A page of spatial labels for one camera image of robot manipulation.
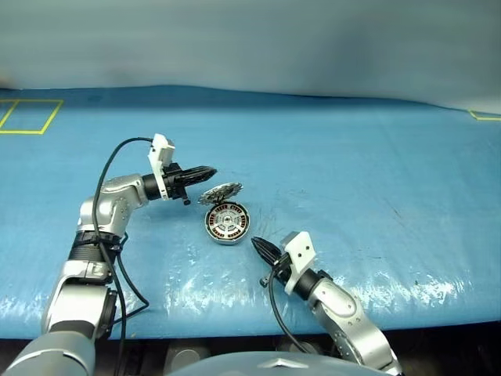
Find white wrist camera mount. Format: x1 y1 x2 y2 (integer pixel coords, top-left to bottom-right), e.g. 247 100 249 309
147 133 177 201
279 230 317 295

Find toothed silver motor cover disc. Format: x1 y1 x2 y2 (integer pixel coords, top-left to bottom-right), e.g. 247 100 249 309
197 183 243 208

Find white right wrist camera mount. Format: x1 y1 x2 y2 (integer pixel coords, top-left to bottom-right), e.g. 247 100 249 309
279 230 317 295

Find yellow tape double rectangle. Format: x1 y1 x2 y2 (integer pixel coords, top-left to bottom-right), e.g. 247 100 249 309
0 98 64 136

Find blue plastic table cover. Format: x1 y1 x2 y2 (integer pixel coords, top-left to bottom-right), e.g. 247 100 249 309
0 85 501 341

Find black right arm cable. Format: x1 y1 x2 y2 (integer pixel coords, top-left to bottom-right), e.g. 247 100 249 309
268 272 312 353

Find grey rounded shape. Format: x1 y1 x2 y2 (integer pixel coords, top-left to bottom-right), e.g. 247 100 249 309
277 340 326 356
164 344 208 373

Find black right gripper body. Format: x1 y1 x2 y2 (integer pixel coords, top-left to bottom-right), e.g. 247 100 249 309
258 251 294 289

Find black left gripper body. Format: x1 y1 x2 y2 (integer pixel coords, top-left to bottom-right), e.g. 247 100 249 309
162 161 193 207

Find silver motor stator copper windings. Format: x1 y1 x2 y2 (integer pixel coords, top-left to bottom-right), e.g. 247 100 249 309
203 201 251 247

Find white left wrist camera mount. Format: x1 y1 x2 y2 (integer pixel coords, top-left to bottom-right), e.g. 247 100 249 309
147 133 177 201

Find yellow tape corner mark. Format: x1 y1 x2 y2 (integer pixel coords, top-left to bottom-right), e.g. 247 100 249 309
468 110 501 122

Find grey robot torso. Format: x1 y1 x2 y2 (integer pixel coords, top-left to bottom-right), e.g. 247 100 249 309
166 349 333 376

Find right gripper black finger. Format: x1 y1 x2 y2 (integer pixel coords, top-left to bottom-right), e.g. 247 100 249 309
250 237 276 268
254 237 281 263

